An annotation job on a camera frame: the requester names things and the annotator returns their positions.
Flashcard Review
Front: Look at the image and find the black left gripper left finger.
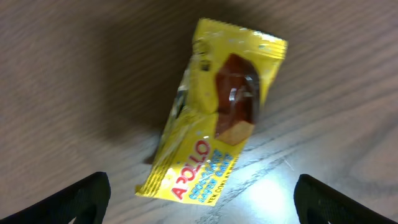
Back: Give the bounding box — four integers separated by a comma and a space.
1, 172, 111, 224

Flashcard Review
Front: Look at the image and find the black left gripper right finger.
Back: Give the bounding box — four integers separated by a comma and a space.
294, 174, 397, 224

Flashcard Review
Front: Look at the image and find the yellow Apollo cake packet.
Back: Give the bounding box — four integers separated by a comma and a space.
136, 18, 288, 206

